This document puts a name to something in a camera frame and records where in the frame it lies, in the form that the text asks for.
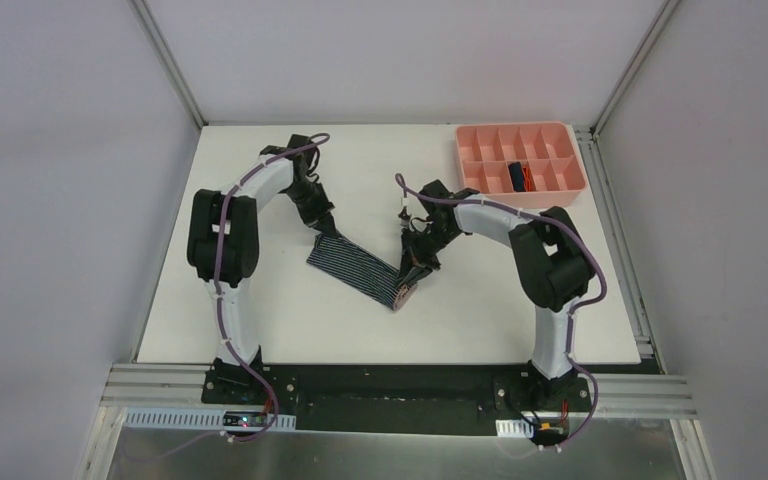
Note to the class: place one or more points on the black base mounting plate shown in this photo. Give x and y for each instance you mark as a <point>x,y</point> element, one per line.
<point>457,399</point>

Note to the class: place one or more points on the right white cable duct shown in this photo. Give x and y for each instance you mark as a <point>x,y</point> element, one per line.
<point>514,428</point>

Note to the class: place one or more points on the striped blue underwear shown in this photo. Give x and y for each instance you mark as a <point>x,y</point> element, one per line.
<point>354,266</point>

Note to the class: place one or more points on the white cable duct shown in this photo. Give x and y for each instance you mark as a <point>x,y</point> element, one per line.
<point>207,419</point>
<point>514,428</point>

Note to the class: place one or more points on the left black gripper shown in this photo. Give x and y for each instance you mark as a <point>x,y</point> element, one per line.
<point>321,221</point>

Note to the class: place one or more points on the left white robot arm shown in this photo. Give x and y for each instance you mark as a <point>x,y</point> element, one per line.
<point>224,243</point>

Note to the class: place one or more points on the pink divided organizer tray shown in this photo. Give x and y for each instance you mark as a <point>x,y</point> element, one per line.
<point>533,165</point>

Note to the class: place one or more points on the left white cable duct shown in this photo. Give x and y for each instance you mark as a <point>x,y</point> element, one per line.
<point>207,419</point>

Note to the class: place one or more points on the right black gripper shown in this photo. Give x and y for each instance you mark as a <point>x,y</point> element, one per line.
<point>419,253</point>

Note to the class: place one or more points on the aluminium frame rail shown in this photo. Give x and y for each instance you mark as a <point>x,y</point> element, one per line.
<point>620,395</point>

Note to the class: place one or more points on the navy orange underwear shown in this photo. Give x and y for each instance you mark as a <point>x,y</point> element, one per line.
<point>520,177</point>

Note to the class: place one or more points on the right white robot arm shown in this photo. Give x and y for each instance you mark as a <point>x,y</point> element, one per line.
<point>553,265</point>

